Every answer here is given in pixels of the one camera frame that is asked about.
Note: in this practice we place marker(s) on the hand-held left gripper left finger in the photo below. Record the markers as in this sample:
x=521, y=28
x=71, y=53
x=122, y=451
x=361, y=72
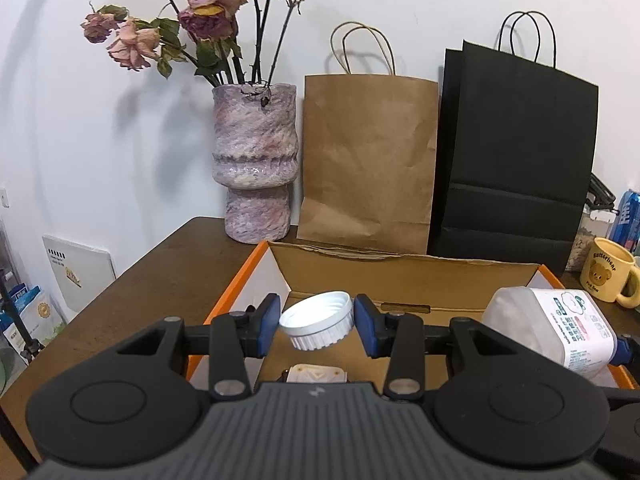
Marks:
x=268, y=322

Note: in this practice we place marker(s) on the pink mottled vase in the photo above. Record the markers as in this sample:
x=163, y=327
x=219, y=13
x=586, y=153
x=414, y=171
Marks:
x=255, y=160

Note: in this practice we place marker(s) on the dried pink roses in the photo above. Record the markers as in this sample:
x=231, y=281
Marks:
x=207, y=15

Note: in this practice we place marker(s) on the brown paper bag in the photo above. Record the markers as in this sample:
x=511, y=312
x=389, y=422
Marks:
x=370, y=160

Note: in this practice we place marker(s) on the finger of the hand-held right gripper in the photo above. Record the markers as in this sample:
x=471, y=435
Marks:
x=622, y=352
x=622, y=420

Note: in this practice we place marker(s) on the blue drink can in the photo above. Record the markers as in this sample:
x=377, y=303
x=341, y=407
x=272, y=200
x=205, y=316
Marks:
x=627, y=220

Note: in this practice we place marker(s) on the white wall outlet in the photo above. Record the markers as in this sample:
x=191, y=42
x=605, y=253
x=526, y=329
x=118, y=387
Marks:
x=4, y=197

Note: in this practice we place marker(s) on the blue white bags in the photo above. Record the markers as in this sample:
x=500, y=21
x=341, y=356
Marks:
x=32, y=315

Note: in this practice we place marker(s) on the red cardboard box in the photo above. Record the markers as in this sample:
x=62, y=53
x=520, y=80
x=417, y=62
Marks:
x=415, y=280

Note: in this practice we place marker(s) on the clear food container black lid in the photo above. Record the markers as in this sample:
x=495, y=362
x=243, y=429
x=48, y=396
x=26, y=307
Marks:
x=587, y=230

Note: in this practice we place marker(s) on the black paper bag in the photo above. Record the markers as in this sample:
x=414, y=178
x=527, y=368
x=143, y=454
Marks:
x=515, y=160

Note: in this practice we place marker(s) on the black light stand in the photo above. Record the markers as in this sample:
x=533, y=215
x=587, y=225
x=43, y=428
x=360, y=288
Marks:
x=22, y=340

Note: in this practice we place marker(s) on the beige square bottle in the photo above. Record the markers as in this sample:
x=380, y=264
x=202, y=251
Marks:
x=312, y=375

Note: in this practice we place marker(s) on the white wall panel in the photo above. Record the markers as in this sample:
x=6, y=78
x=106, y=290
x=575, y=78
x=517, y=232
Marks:
x=77, y=270

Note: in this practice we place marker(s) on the white screw cap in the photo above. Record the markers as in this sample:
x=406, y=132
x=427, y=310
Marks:
x=315, y=322

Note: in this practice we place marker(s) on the white rectangular bottle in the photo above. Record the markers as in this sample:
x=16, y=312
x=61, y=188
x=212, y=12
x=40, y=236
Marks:
x=560, y=330

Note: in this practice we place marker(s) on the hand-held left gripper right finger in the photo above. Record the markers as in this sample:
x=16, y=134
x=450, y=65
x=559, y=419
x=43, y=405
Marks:
x=366, y=322

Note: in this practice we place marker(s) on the yellow bear mug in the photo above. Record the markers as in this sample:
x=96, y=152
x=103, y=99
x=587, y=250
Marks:
x=605, y=272

